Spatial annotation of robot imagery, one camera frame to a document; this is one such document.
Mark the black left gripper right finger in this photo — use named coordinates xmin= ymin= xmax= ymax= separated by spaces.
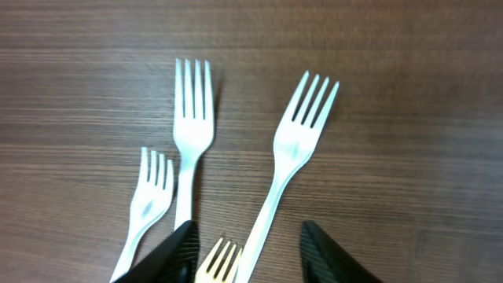
xmin=299 ymin=221 xmax=382 ymax=283

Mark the white plastic fork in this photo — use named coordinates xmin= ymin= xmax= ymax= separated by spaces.
xmin=173 ymin=59 xmax=215 ymax=228
xmin=110 ymin=147 xmax=174 ymax=282
xmin=234 ymin=71 xmax=340 ymax=283

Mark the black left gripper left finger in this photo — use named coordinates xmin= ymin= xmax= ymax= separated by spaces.
xmin=115 ymin=220 xmax=200 ymax=283

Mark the beige plastic fork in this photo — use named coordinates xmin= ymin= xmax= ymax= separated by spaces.
xmin=195 ymin=237 xmax=243 ymax=283

